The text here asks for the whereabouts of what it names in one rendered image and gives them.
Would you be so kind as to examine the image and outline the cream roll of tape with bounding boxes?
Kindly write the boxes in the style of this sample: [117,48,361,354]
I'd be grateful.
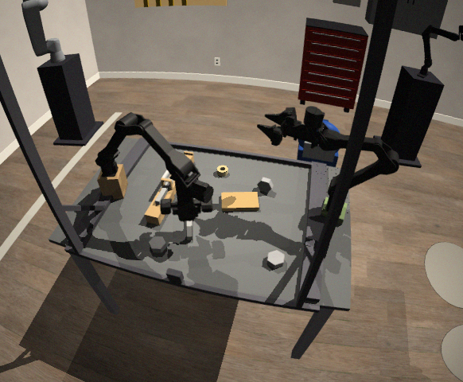
[217,166,228,177]

